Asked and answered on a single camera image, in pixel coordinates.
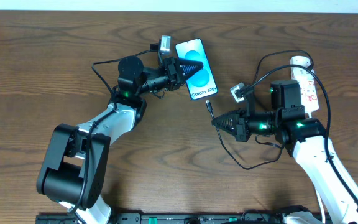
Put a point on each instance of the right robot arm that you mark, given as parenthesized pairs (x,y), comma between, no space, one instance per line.
(305,139)

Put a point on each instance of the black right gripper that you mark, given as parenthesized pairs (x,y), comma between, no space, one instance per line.
(241,125)

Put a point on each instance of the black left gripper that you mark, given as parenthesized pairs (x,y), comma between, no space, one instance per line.
(171,73)

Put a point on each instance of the white USB wall charger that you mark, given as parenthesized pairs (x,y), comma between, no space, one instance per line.
(302,61)

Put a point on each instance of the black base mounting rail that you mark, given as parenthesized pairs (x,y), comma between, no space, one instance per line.
(136,218)

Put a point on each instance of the blue Galaxy smartphone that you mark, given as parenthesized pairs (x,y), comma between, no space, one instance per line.
(201,83)

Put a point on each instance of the white power strip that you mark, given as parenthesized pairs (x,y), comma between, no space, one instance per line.
(309,97)

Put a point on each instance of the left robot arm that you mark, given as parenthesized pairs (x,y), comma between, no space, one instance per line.
(74,166)

